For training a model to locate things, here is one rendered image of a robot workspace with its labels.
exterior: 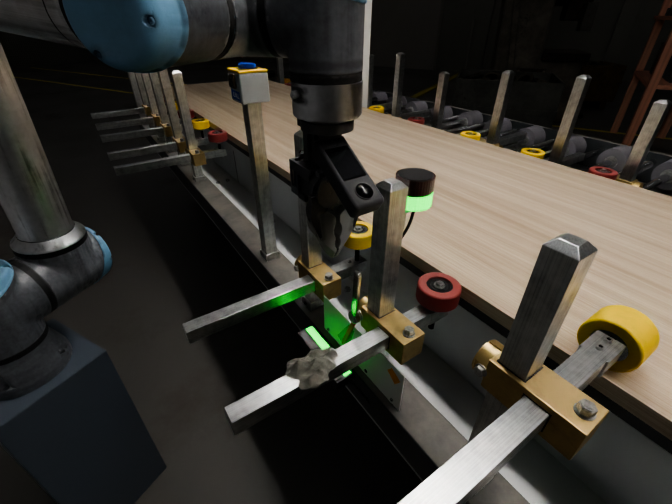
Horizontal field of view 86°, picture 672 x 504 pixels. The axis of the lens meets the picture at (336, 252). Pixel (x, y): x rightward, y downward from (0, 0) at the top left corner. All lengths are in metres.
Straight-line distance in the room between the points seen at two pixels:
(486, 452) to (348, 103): 0.41
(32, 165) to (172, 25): 0.65
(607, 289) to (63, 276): 1.17
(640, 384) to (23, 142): 1.14
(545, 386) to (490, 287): 0.28
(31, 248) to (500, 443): 0.98
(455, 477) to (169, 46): 0.47
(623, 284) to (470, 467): 0.55
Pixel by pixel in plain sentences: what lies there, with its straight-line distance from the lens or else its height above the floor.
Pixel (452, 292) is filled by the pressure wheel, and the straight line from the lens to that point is 0.68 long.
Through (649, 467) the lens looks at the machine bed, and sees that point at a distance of 0.79.
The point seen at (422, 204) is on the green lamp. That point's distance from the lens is 0.56.
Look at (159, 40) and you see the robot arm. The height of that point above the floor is 1.30.
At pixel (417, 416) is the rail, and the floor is 0.70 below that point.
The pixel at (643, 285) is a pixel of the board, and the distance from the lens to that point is 0.88.
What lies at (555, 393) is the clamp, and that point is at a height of 0.97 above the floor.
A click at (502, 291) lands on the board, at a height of 0.90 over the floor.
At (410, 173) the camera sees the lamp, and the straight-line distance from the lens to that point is 0.57.
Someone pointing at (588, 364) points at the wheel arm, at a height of 0.96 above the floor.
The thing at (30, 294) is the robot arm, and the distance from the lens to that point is 1.05.
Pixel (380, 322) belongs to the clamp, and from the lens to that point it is 0.65.
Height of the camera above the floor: 1.32
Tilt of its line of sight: 33 degrees down
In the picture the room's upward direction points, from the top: straight up
